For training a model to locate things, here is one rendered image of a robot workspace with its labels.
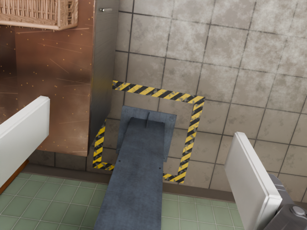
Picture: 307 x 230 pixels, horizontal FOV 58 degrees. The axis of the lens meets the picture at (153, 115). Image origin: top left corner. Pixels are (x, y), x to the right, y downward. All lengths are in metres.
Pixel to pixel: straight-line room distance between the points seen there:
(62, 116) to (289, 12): 1.19
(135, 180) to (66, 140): 0.30
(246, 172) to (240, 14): 1.40
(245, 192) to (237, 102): 1.47
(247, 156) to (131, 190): 0.88
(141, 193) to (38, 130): 0.86
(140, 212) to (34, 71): 0.60
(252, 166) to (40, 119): 0.13
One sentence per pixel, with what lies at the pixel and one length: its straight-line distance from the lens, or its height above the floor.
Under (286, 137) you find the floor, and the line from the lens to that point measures 1.81.
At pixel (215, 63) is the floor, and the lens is 1.55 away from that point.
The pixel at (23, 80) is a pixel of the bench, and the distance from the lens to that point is 1.07.
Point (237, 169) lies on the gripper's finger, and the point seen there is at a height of 1.35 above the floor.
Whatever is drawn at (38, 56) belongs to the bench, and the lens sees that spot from 1.03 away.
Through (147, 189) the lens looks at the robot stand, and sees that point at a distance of 1.05.
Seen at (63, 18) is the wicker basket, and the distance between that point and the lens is 0.84.
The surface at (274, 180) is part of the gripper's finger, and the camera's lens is 0.17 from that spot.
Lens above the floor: 1.50
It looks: 68 degrees down
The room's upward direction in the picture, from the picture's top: 172 degrees counter-clockwise
